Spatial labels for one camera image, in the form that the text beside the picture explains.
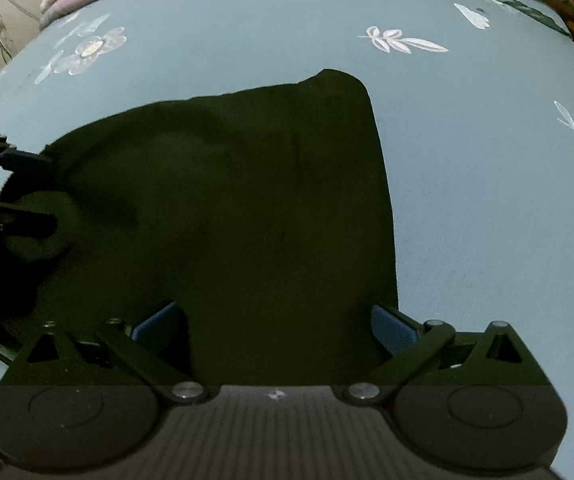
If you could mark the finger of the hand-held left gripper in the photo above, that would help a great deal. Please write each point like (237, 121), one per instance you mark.
(27, 161)
(27, 220)

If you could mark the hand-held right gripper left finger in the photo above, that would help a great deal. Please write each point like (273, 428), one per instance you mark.
(157, 325)

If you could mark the blue floral bed sheet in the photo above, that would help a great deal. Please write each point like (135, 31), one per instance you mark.
(467, 185)

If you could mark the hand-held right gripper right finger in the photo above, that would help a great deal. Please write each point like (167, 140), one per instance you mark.
(392, 327)

